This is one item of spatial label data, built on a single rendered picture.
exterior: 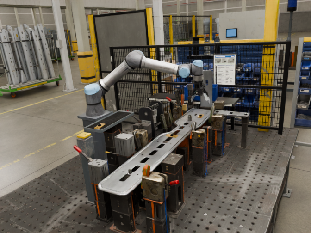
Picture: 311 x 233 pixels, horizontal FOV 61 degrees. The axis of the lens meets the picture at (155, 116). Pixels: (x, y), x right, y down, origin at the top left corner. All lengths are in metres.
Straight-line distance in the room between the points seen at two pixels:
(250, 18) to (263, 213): 7.20
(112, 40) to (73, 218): 3.33
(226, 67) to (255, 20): 5.83
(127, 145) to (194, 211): 0.55
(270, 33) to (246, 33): 5.89
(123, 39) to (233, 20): 4.82
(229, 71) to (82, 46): 7.38
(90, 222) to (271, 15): 2.13
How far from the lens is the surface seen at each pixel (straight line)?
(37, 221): 1.80
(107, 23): 4.60
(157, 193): 1.30
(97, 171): 1.46
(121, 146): 1.63
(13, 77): 9.33
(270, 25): 2.60
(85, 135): 1.60
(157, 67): 1.95
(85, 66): 9.51
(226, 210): 1.68
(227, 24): 8.64
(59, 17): 8.68
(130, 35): 4.29
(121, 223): 1.52
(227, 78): 2.67
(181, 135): 1.87
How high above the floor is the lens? 1.73
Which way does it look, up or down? 19 degrees down
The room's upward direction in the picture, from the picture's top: 4 degrees counter-clockwise
